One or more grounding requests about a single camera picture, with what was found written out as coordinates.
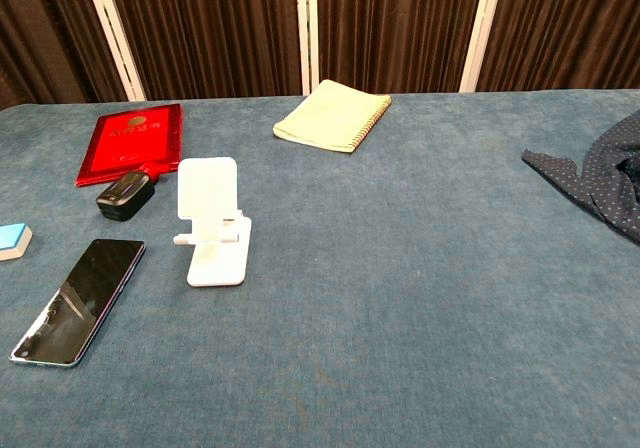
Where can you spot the black smartphone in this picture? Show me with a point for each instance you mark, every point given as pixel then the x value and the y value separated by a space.
pixel 80 298

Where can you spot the white folding phone stand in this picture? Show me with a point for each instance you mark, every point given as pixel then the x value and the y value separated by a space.
pixel 207 188

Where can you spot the pale yellow spiral notebook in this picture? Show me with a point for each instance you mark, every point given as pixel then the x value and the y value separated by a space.
pixel 330 115

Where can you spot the blue table mat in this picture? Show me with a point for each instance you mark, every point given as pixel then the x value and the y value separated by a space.
pixel 400 268

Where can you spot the brown folding screen panel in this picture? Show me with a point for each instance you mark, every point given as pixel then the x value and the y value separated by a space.
pixel 45 33
pixel 395 28
pixel 565 28
pixel 210 28

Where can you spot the red certificate book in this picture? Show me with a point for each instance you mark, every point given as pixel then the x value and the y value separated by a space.
pixel 130 138

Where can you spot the navy dotted cloth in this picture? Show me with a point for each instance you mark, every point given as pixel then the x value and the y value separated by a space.
pixel 600 178

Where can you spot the blue and white eraser block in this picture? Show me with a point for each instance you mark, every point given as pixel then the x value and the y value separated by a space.
pixel 12 240

